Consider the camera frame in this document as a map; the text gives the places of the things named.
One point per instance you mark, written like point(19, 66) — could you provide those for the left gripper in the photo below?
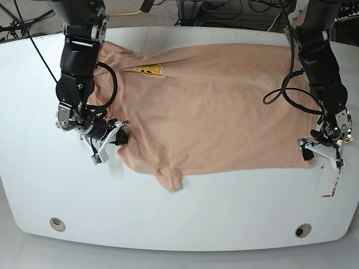
point(333, 127)

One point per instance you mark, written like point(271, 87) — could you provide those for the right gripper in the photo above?
point(89, 123)

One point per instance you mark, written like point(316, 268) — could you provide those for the peach T-shirt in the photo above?
point(199, 110)

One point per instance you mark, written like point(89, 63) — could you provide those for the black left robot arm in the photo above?
point(308, 33)

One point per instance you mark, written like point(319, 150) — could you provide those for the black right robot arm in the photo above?
point(85, 80)

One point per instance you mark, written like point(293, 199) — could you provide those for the red tape rectangle marking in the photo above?
point(328, 181)

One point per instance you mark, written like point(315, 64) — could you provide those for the right table grommet hole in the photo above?
point(303, 231)

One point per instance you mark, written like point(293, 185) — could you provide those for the table grommet hole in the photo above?
point(303, 231)
point(57, 224)

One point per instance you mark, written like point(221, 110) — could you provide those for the left table grommet hole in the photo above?
point(57, 224)

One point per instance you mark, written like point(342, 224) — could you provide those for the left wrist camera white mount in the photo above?
point(334, 153)

